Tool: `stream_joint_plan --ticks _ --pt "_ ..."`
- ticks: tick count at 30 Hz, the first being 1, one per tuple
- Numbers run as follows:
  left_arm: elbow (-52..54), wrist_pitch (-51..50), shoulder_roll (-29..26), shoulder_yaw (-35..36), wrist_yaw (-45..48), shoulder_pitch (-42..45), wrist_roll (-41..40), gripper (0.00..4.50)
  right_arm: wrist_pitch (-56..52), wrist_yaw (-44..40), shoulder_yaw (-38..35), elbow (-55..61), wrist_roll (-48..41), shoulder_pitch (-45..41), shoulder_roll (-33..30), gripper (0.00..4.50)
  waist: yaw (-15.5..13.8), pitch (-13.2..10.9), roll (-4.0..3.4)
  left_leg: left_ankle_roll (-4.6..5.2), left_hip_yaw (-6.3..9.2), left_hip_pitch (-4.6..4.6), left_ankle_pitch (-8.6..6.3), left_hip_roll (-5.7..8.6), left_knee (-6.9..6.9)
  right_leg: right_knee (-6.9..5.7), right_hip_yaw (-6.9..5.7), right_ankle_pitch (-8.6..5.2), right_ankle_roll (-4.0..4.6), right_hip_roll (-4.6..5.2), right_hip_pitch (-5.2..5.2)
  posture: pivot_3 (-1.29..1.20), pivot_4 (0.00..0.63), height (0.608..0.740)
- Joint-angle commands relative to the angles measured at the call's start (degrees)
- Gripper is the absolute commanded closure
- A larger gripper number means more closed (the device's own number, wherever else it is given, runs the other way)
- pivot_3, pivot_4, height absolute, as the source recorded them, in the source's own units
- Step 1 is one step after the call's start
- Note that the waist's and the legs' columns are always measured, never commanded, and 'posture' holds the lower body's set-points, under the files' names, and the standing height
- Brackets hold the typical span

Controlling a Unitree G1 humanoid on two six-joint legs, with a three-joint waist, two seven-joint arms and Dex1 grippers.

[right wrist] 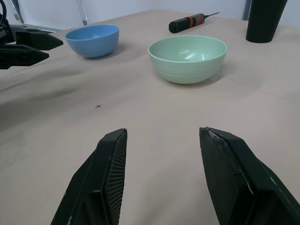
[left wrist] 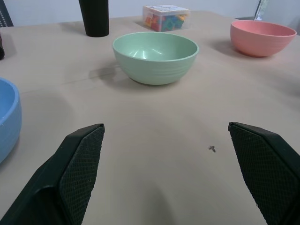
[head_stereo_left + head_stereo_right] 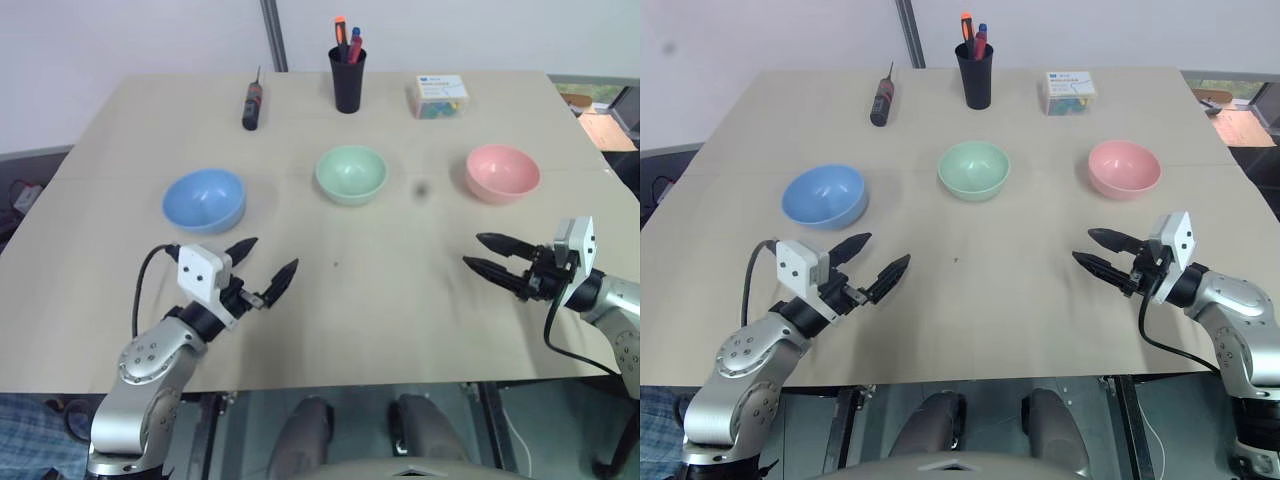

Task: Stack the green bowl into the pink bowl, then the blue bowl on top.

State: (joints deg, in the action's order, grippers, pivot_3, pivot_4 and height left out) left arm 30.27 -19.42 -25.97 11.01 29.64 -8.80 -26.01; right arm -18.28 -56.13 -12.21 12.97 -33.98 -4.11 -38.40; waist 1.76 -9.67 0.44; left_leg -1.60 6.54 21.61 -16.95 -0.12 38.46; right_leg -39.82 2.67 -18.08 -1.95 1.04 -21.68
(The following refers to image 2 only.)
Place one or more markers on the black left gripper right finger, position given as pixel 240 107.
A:
pixel 267 168

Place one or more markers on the black cup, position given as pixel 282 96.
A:
pixel 95 17

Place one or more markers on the red bowl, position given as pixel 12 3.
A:
pixel 260 38

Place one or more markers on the dark object at table edge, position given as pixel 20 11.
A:
pixel 1 50

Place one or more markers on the black perforated chair back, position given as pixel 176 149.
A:
pixel 5 15

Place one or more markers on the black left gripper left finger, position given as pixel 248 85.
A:
pixel 70 178

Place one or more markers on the clear box of colourful toys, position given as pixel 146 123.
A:
pixel 164 20

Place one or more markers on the blue bowl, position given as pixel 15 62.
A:
pixel 8 122

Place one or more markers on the shiny framed object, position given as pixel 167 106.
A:
pixel 260 10

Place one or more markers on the green bowl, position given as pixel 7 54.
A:
pixel 155 58

